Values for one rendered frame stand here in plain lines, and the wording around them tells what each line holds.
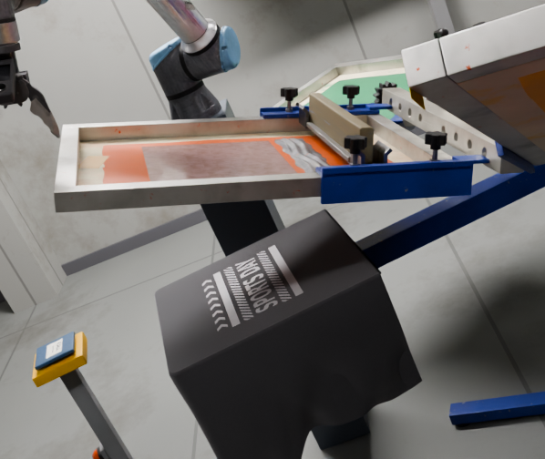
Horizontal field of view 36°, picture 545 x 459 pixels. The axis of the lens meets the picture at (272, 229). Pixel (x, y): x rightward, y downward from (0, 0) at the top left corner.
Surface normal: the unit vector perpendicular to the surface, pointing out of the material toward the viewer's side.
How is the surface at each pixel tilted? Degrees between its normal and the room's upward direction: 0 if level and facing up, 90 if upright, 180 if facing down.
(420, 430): 0
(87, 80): 90
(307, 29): 90
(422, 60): 58
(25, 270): 90
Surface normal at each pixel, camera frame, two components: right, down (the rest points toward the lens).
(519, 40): -0.44, -0.03
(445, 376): -0.39, -0.84
